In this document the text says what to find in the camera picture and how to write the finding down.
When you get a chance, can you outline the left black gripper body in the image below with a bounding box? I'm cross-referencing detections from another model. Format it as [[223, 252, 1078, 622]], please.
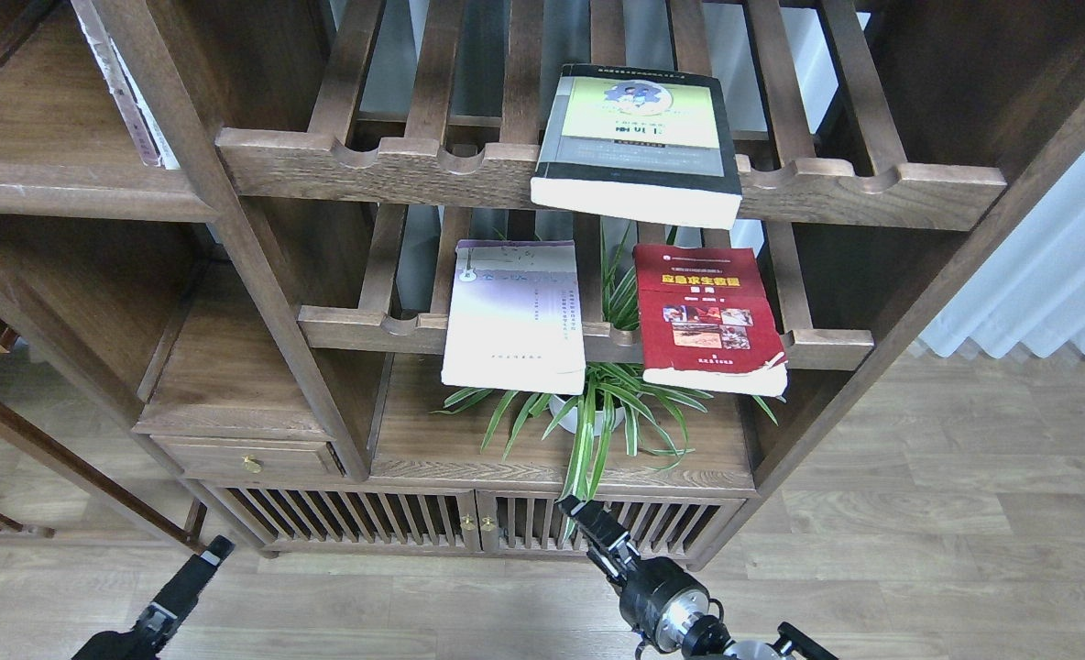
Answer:
[[71, 605, 177, 660]]

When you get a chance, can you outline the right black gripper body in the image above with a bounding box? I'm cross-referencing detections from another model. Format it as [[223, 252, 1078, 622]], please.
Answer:
[[613, 556, 709, 655]]

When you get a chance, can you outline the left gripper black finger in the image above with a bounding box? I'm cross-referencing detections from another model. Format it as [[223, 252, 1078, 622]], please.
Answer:
[[148, 535, 237, 632]]

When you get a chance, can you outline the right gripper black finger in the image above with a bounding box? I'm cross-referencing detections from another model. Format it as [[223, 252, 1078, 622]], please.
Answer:
[[556, 494, 640, 580]]

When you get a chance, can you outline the red paperback book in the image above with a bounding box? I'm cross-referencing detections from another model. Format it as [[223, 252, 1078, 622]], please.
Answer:
[[633, 243, 788, 397]]

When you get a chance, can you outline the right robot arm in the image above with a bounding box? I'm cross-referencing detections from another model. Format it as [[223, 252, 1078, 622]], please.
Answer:
[[556, 494, 833, 659]]

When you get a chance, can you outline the white plant pot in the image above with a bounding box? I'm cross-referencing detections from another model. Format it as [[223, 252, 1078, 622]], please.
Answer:
[[548, 392, 628, 436]]

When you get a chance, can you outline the green spider plant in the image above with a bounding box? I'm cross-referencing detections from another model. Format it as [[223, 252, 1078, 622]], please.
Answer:
[[433, 220, 780, 531]]

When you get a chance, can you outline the brass drawer knob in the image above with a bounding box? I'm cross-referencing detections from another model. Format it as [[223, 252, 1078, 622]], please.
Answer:
[[242, 455, 263, 475]]

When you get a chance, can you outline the pale lilac paperback book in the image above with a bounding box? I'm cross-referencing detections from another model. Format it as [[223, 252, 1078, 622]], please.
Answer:
[[441, 239, 587, 394]]

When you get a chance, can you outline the dark wooden bookshelf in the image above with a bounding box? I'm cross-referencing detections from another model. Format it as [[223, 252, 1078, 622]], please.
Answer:
[[0, 1, 1085, 568]]

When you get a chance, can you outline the yellow and black thick book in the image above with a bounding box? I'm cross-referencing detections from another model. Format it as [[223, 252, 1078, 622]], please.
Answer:
[[529, 63, 742, 230]]

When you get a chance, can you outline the upright white-spined book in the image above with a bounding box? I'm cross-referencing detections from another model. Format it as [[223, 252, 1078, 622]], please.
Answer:
[[72, 1, 180, 172]]

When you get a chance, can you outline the white curtain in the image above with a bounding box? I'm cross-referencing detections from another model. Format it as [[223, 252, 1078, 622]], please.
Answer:
[[918, 150, 1085, 358]]

